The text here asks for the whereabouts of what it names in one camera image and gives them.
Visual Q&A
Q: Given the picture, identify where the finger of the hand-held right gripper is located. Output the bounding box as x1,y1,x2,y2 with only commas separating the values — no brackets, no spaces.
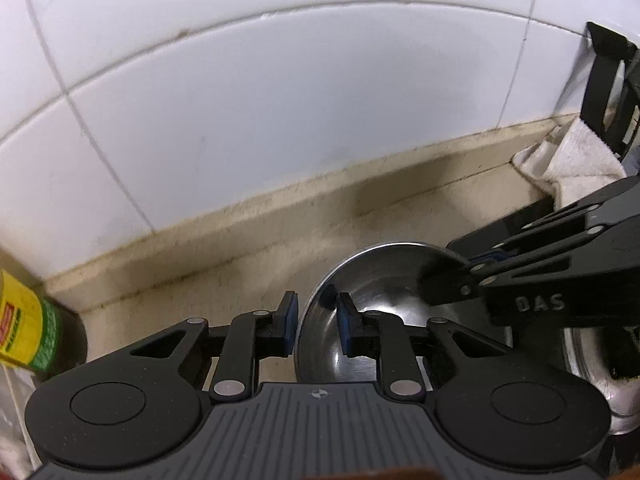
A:
418,230,608,307
472,175,640,267

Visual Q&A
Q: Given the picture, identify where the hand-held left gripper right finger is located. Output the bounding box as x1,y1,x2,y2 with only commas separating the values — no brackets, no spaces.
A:
336,291,506,404

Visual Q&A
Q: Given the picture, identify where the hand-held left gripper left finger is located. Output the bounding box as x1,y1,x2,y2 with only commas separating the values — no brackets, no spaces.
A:
130,290,299,406

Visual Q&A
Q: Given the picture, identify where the large steel bowl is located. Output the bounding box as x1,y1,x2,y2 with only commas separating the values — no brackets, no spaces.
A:
295,242,516,383

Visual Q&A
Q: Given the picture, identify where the black glass cooktop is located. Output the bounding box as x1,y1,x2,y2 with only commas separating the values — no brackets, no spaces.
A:
446,194,557,261

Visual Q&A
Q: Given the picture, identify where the white towel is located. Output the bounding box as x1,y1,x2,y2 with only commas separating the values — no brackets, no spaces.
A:
511,117,628,211

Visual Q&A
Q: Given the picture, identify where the black metal rack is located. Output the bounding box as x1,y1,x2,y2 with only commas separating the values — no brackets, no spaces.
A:
580,21,640,156

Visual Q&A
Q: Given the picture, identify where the yellow label sauce bottle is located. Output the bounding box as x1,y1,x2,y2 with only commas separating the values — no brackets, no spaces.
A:
0,247,89,379

